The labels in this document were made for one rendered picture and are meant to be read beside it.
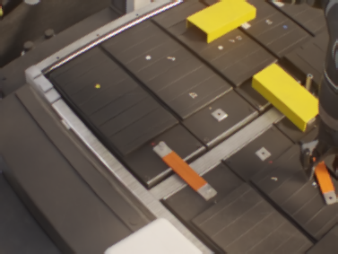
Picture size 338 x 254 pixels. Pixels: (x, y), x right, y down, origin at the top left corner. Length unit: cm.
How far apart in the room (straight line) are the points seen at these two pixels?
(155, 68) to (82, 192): 42
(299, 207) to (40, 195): 48
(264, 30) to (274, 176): 42
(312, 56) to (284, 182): 36
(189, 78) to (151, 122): 14
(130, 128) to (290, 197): 34
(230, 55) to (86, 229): 58
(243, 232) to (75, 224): 31
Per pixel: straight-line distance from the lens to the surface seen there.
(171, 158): 124
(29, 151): 114
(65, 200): 106
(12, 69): 162
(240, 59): 142
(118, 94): 134
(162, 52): 143
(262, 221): 117
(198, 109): 132
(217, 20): 147
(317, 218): 119
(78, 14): 209
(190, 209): 118
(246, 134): 131
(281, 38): 150
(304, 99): 135
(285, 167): 125
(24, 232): 117
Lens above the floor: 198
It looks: 49 degrees down
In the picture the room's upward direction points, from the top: 3 degrees clockwise
